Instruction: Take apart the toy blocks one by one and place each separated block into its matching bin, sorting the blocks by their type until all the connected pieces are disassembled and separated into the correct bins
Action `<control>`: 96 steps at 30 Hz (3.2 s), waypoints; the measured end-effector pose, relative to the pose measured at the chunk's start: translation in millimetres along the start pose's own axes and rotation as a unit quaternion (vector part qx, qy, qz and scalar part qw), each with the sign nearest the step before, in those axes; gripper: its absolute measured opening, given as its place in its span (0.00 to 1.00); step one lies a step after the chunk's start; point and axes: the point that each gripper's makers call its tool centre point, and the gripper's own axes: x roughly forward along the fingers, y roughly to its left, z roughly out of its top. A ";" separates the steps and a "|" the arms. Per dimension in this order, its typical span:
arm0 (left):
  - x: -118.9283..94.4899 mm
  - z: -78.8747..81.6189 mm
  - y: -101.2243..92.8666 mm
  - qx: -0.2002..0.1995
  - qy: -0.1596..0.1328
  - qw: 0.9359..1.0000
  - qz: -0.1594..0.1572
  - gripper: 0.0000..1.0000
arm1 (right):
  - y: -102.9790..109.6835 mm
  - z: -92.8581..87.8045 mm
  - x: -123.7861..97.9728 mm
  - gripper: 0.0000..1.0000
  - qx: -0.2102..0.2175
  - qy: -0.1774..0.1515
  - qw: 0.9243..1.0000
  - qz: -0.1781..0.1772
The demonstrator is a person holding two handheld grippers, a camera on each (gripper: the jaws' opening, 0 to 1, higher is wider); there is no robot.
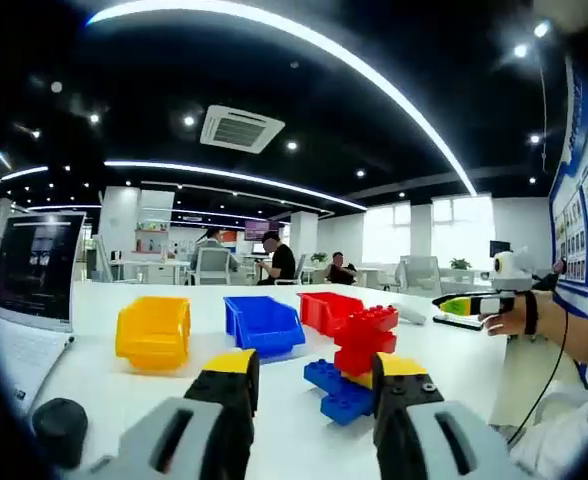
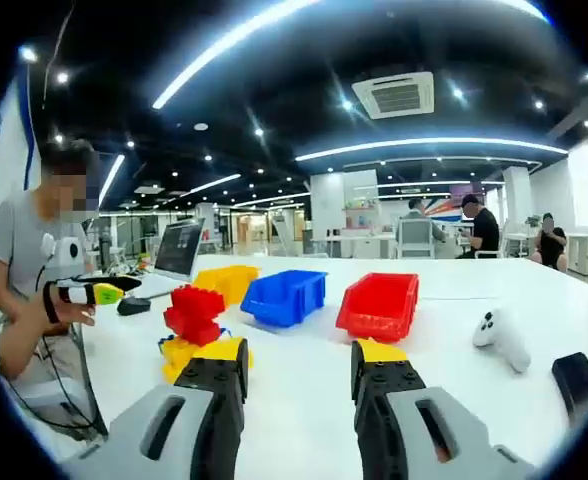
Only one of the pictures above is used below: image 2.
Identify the curved ceiling light strip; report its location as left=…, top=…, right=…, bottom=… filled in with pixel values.
left=152, top=0, right=320, bottom=110
left=293, top=137, right=570, bottom=162

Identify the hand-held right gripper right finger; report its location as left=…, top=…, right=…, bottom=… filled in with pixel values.
left=350, top=338, right=539, bottom=480

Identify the blue toy block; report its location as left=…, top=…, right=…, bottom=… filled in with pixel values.
left=156, top=326, right=234, bottom=357

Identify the white handheld controller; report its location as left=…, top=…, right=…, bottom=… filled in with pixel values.
left=472, top=309, right=532, bottom=375

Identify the blue plastic bin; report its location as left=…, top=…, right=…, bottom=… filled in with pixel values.
left=239, top=269, right=329, bottom=329

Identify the black computer mouse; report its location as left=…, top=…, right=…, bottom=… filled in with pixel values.
left=117, top=297, right=152, bottom=317

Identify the straight ceiling light strip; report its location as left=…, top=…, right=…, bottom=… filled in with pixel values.
left=98, top=153, right=126, bottom=206

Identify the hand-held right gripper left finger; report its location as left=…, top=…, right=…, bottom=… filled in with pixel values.
left=61, top=336, right=251, bottom=480

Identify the white office chair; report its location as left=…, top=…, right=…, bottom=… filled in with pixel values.
left=397, top=218, right=435, bottom=260

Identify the person's left hand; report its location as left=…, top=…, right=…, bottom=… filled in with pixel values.
left=42, top=281, right=99, bottom=335

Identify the red toy block stack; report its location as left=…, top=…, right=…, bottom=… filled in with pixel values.
left=162, top=283, right=226, bottom=347

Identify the red plastic bin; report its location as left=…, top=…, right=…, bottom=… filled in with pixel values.
left=335, top=272, right=420, bottom=345

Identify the white plastic chair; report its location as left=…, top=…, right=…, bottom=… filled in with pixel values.
left=11, top=382, right=98, bottom=441

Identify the silver laptop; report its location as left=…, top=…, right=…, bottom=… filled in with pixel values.
left=121, top=217, right=207, bottom=300

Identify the black rounded object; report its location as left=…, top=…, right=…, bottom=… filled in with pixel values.
left=551, top=351, right=588, bottom=416

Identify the ceiling air conditioner vent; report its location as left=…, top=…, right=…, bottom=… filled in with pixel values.
left=351, top=71, right=435, bottom=120

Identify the yellow plastic bin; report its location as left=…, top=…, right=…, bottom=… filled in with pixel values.
left=192, top=265, right=263, bottom=307

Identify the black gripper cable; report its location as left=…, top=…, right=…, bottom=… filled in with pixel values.
left=33, top=252, right=58, bottom=301

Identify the yellow toy block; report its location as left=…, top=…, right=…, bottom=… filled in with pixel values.
left=160, top=334, right=255, bottom=384

